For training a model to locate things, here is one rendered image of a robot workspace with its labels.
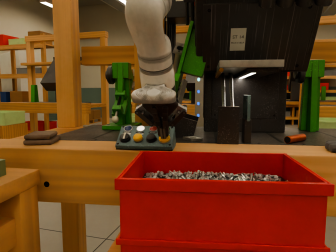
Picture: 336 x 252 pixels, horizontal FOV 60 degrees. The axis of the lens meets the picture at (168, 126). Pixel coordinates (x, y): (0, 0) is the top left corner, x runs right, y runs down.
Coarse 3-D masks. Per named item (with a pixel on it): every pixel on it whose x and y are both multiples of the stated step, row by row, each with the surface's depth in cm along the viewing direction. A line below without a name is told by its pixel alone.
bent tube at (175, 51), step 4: (176, 44) 102; (180, 44) 103; (176, 48) 101; (180, 48) 103; (172, 52) 100; (176, 52) 100; (180, 52) 100; (176, 56) 103; (180, 56) 103; (176, 60) 104; (176, 64) 106; (176, 68) 107
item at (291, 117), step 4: (288, 72) 946; (324, 72) 919; (328, 72) 915; (332, 72) 912; (288, 76) 944; (324, 76) 910; (328, 76) 907; (332, 76) 904; (320, 84) 923; (324, 84) 920; (328, 84) 917; (320, 88) 925; (288, 92) 945; (320, 92) 918; (328, 92) 912; (332, 92) 909; (328, 96) 920; (332, 96) 917; (292, 108) 951; (288, 112) 959; (292, 112) 952; (296, 112) 956; (288, 116) 957; (292, 116) 953; (296, 116) 955; (292, 120) 955; (292, 124) 956
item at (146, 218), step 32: (160, 160) 63; (192, 160) 63; (224, 160) 62; (256, 160) 62; (288, 160) 58; (128, 192) 44; (160, 192) 44; (192, 192) 43; (224, 192) 42; (256, 192) 42; (288, 192) 41; (320, 192) 41; (128, 224) 45; (160, 224) 44; (192, 224) 44; (224, 224) 43; (256, 224) 43; (288, 224) 42; (320, 224) 42
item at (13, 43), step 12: (0, 36) 598; (12, 36) 618; (0, 48) 593; (12, 48) 584; (24, 48) 625; (36, 48) 625; (12, 60) 645; (12, 72) 648; (24, 72) 593; (36, 72) 584; (0, 84) 614; (12, 84) 652; (0, 96) 615; (12, 96) 611; (24, 96) 613; (48, 120) 590
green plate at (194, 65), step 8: (192, 24) 91; (192, 32) 93; (192, 40) 93; (184, 48) 92; (192, 48) 93; (184, 56) 93; (192, 56) 94; (200, 56) 93; (184, 64) 94; (192, 64) 94; (200, 64) 94; (176, 72) 94; (184, 72) 96; (192, 72) 94; (200, 72) 94
